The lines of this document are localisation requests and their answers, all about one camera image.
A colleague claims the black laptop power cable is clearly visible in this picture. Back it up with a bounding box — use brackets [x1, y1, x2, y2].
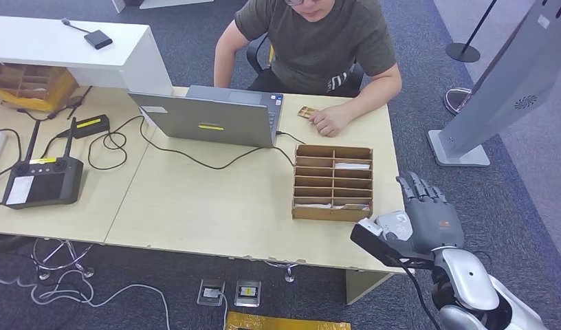
[86, 115, 307, 172]

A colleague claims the chrome stanchion base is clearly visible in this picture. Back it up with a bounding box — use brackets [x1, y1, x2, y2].
[443, 87, 473, 116]

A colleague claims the white counter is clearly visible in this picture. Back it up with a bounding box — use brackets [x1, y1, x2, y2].
[0, 14, 173, 96]

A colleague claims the person's left hand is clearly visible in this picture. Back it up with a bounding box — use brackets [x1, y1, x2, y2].
[309, 104, 354, 138]

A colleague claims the black power adapter yellow label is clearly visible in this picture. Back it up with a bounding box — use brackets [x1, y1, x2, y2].
[71, 114, 111, 140]

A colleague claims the black adapter lead cable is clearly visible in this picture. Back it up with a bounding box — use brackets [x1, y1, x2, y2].
[41, 131, 75, 159]

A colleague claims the white socket cable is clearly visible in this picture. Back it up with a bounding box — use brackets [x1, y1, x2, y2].
[215, 291, 229, 330]

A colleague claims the person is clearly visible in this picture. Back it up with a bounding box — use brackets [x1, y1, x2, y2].
[213, 0, 404, 138]

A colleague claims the beige table leg panel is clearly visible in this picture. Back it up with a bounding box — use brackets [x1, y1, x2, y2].
[344, 272, 395, 305]

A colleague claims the cardboard organizer with yellow tape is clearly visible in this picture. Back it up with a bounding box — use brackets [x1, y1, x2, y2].
[0, 63, 80, 113]

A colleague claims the brown cardboard card organizer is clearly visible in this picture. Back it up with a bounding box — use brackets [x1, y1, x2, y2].
[291, 144, 375, 223]

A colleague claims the grey card reader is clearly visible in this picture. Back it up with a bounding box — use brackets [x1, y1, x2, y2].
[375, 210, 415, 242]

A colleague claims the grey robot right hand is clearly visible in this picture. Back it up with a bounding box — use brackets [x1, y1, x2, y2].
[384, 172, 465, 256]

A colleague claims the grey kiosk stand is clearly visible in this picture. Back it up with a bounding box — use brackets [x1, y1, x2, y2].
[427, 0, 561, 168]

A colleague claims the yellow taped floor patch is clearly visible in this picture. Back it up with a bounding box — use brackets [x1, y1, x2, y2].
[225, 311, 352, 330]

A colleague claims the black office chair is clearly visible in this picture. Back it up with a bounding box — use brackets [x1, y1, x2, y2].
[245, 30, 277, 76]

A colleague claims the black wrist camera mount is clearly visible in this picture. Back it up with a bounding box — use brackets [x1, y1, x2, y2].
[350, 217, 439, 270]

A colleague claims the thin black cable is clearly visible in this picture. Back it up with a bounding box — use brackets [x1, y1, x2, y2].
[0, 128, 23, 206]

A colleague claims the black cable with plugs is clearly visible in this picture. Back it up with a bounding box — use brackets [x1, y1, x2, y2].
[1, 85, 94, 122]

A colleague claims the grey laptop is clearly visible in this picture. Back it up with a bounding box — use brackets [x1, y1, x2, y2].
[127, 85, 285, 149]

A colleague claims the metal floor socket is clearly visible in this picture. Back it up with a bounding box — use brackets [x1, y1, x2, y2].
[234, 279, 262, 308]
[196, 278, 226, 307]

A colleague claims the chrome stool base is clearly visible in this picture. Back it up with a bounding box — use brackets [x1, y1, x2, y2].
[30, 236, 96, 280]

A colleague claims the black hub with cable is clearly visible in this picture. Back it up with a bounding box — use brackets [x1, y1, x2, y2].
[60, 18, 113, 50]

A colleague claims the white floor cable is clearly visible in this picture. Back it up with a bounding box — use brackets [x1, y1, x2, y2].
[0, 254, 171, 330]

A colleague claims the chrome table foot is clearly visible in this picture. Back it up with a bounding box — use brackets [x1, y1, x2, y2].
[265, 261, 298, 284]

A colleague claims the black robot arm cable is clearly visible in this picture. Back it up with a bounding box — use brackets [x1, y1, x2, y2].
[397, 263, 441, 330]

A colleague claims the black stanchion post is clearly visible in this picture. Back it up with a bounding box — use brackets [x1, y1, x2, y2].
[445, 0, 500, 64]

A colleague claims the black remote controller with antennas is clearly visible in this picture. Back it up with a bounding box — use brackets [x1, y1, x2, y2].
[1, 117, 85, 210]

